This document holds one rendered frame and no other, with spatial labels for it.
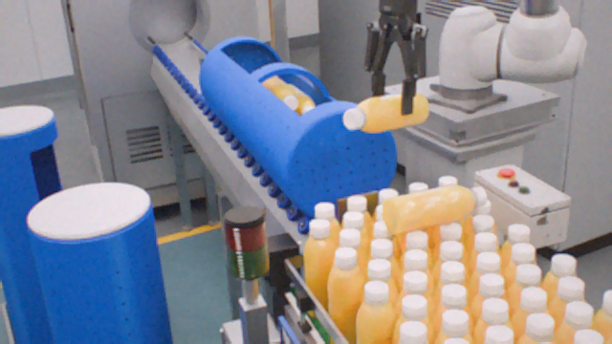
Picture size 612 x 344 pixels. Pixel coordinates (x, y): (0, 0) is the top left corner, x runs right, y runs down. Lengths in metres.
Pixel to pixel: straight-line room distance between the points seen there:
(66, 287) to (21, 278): 0.90
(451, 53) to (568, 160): 1.28
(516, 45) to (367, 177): 0.59
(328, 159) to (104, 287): 0.58
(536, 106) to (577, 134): 1.04
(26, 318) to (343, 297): 1.59
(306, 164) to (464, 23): 0.68
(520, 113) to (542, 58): 0.21
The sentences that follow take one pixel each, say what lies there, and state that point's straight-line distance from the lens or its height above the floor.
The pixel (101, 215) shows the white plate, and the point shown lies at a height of 1.04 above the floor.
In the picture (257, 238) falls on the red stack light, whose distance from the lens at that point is 1.09.
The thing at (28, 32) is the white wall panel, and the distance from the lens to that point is 6.50.
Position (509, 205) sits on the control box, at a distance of 1.54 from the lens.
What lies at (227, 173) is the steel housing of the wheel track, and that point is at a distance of 2.27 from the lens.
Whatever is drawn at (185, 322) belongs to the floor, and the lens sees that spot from 3.10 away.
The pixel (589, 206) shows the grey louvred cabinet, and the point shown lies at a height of 0.26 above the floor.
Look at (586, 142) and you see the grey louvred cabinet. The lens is 3.28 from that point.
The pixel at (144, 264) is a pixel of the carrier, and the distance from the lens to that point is 1.71.
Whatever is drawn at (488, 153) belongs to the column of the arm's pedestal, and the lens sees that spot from 2.10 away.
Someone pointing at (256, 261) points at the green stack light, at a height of 1.19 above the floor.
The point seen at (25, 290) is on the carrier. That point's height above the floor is 0.47.
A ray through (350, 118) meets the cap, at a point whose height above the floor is 1.30.
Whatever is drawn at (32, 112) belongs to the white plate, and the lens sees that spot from 2.54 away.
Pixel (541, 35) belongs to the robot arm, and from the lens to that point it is 1.99.
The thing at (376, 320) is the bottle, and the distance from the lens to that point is 1.19.
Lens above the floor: 1.75
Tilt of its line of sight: 23 degrees down
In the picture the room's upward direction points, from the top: 3 degrees counter-clockwise
